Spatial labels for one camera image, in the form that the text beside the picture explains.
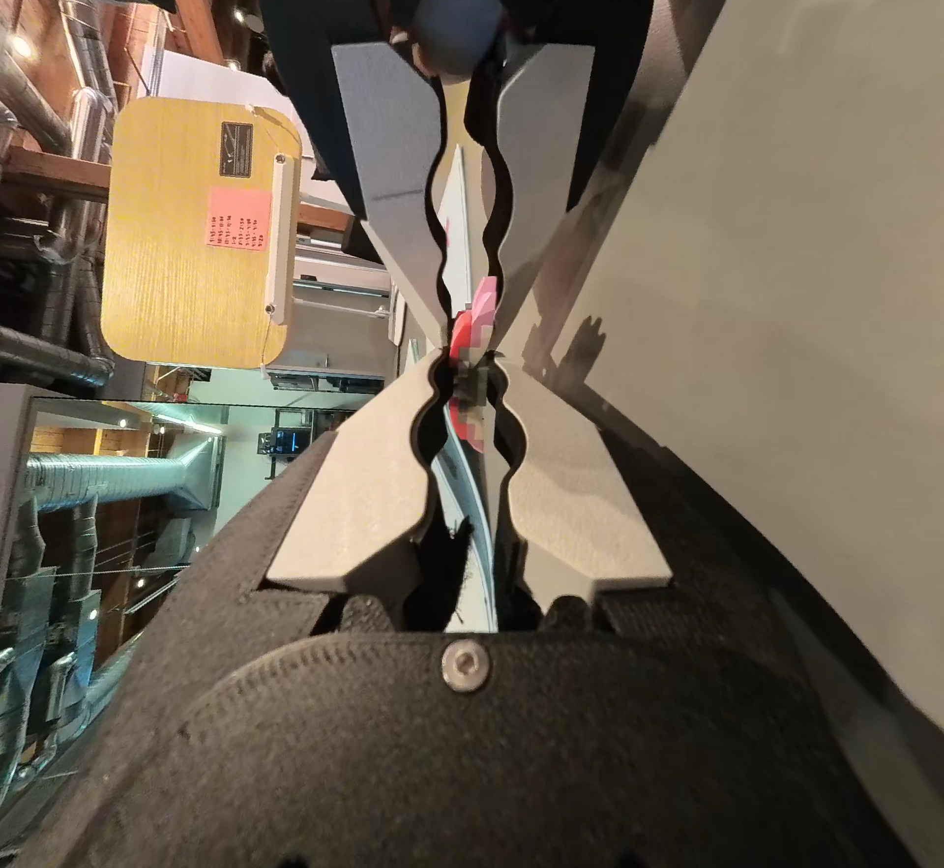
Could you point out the wooden book stand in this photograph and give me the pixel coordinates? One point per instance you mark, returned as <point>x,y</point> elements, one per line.
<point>169,278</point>

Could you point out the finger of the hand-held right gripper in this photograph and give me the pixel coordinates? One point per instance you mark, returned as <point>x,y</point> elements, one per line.
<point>391,145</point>
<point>538,145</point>

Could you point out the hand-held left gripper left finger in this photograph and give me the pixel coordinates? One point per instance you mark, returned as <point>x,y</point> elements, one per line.
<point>354,506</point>

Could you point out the pink sticky note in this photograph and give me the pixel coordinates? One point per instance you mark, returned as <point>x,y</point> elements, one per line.
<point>240,219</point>

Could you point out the light blue instruction booklet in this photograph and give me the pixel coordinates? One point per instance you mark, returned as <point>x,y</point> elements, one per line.
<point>459,204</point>

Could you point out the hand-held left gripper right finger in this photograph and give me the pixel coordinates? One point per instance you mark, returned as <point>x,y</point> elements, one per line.
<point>582,506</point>

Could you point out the large silver air duct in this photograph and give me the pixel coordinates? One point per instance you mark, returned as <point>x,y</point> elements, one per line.
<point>110,473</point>

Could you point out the black label sticker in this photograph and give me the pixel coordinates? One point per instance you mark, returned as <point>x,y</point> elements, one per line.
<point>236,149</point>

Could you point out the silver ceiling pipes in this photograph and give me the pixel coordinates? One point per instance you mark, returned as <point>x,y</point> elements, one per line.
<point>81,108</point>

